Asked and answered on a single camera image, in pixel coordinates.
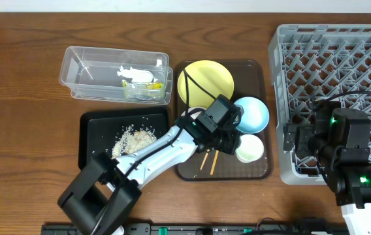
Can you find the yellow round plate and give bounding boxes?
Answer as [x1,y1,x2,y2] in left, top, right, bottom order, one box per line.
[177,60,234,108]

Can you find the green snack wrapper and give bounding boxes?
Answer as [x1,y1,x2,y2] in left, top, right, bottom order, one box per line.
[122,80,165,101]

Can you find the white tissue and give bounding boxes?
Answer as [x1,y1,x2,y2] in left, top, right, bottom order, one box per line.
[117,66,155,83]

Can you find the rice and nuts pile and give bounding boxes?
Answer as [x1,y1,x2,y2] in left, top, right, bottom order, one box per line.
[112,125,157,159]

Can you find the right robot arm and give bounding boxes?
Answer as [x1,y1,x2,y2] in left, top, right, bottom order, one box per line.
[283,103,371,234]

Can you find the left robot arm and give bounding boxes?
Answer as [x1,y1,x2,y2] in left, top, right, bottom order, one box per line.
[57,95,243,234]

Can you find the grey dishwasher rack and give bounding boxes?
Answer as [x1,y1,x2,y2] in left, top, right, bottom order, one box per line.
[268,24,371,185]

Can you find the clear plastic waste bin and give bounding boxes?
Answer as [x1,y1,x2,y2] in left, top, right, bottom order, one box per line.
[59,46,173,105]

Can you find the pale green cup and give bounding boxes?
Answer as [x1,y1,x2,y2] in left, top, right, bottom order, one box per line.
[235,134,265,163]

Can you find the wooden chopstick left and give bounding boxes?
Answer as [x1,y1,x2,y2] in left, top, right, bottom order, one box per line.
[200,150,210,170]

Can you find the wooden chopstick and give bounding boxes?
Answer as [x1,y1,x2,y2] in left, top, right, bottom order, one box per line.
[210,150,219,176]
[200,150,210,170]

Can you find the wooden chopstick right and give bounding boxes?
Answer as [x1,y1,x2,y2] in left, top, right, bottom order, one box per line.
[210,150,219,176]

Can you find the light blue bowl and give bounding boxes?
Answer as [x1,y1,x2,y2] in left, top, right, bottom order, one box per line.
[234,97,270,134]

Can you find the brown serving tray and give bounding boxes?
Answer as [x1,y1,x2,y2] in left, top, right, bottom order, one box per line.
[175,59,273,181]

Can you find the black plastic tray bin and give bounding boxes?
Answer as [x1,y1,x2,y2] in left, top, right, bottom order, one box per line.
[78,106,169,169]

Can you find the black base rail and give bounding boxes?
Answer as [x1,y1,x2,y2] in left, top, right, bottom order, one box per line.
[40,221,349,235]

